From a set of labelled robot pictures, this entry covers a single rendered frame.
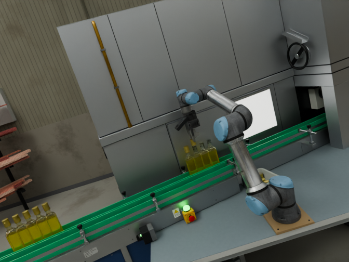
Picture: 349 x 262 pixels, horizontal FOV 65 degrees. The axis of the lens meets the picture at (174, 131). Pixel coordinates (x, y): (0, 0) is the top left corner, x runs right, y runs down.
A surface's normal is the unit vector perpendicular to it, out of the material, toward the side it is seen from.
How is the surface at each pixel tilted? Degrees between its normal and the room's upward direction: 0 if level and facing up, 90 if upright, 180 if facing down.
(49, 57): 90
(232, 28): 90
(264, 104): 90
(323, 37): 90
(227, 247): 0
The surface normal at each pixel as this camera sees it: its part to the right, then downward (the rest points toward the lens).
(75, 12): 0.07, 0.23
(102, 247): 0.31, 0.15
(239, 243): -0.29, -0.93
